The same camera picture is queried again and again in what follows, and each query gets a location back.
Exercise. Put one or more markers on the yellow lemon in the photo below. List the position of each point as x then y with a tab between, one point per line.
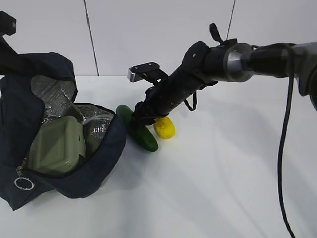
164	128

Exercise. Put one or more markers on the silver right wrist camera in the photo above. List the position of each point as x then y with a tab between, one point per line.
149	72

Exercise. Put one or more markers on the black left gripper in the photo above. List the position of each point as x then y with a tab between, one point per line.
6	49

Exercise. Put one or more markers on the green cucumber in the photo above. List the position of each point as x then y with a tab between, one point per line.
139	134

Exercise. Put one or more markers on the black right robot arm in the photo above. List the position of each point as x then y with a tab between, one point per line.
204	66

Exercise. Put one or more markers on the green lidded food container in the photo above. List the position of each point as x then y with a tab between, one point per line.
58	147

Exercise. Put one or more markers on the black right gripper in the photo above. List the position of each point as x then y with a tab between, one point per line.
169	93

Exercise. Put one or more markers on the navy blue lunch bag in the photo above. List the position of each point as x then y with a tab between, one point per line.
46	93

